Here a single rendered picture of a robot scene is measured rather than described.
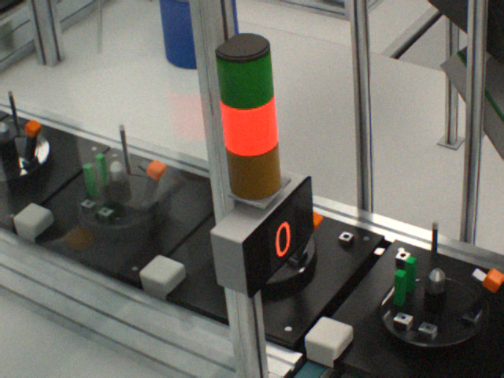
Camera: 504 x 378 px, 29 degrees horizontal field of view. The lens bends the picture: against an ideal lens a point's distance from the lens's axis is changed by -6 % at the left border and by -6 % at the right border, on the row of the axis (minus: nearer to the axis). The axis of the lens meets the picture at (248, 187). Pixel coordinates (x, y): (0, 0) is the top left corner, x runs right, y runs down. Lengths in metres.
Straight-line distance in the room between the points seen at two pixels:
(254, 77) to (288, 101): 0.99
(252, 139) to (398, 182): 0.76
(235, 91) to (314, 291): 0.45
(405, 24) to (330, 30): 0.17
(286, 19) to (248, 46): 1.29
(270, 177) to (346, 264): 0.40
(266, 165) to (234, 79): 0.10
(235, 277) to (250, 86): 0.20
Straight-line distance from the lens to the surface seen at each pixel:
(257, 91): 0.92
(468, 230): 1.42
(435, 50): 2.35
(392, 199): 1.65
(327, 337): 1.22
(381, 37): 2.12
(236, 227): 0.99
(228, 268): 1.00
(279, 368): 1.23
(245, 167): 0.96
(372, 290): 1.31
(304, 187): 1.04
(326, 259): 1.36
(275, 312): 1.29
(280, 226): 1.02
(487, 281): 1.18
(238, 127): 0.94
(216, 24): 0.91
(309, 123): 1.84
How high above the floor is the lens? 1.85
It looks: 36 degrees down
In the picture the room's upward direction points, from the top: 6 degrees counter-clockwise
